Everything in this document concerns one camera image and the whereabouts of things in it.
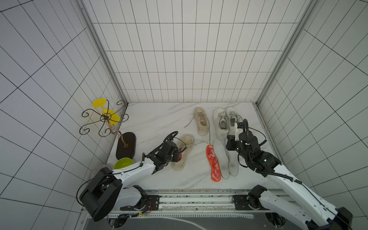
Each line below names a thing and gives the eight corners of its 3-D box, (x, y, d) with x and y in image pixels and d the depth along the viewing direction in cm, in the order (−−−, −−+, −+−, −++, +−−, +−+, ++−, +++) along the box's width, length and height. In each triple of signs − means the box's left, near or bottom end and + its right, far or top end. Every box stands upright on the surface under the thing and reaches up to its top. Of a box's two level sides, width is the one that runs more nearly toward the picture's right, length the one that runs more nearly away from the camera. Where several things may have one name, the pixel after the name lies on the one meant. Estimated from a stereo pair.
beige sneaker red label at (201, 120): (198, 136, 101) (199, 130, 95) (193, 112, 115) (193, 106, 109) (208, 134, 101) (210, 129, 96) (202, 111, 116) (203, 105, 110)
